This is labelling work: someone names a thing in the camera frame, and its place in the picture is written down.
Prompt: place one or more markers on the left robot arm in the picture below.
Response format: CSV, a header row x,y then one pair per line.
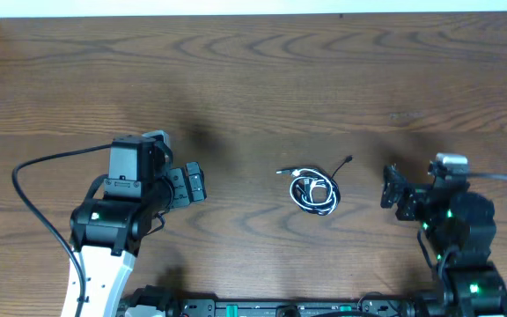
x,y
107,228

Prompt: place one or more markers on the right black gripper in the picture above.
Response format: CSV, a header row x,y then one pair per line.
x,y
406,199

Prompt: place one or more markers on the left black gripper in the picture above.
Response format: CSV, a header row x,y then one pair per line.
x,y
179,188

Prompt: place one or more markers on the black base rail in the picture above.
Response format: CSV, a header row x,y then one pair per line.
x,y
163,302

